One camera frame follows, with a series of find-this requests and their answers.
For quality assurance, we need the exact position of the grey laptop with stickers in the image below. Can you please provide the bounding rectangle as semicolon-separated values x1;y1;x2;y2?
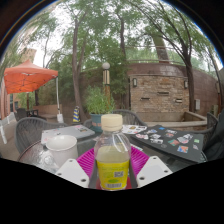
40;124;96;145

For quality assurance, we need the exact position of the green plant in blue pot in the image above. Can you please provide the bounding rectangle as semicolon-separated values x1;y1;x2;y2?
83;86;116;133

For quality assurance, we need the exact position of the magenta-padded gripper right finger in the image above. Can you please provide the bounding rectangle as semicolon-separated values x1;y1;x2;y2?
129;146;174;189

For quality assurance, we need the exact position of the group of dark patio chairs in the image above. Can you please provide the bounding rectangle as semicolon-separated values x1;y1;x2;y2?
14;107;48;122

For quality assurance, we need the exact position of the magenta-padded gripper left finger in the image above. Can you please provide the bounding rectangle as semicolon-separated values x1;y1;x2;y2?
54;148;99;189

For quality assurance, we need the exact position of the white mug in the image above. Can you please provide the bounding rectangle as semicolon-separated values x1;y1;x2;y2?
45;134;79;168

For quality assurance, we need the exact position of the blue yellow striped cone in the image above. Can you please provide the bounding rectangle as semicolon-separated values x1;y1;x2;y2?
72;105;81;123

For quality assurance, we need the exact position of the globe lamp post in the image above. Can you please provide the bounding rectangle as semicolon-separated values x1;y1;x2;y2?
101;61;111;98

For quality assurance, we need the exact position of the orange canopy tent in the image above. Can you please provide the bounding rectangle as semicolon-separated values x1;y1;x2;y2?
3;59;63;116

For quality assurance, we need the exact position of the grey wicker chair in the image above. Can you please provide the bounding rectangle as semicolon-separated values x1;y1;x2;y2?
109;109;148;127
14;116;68;155
199;111;220;136

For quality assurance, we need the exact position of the black laptop with stickers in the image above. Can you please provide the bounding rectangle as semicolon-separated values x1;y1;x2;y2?
129;124;205;164

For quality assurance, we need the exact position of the clear bottle with yellow label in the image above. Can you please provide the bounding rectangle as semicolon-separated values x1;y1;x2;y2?
94;113;132;192

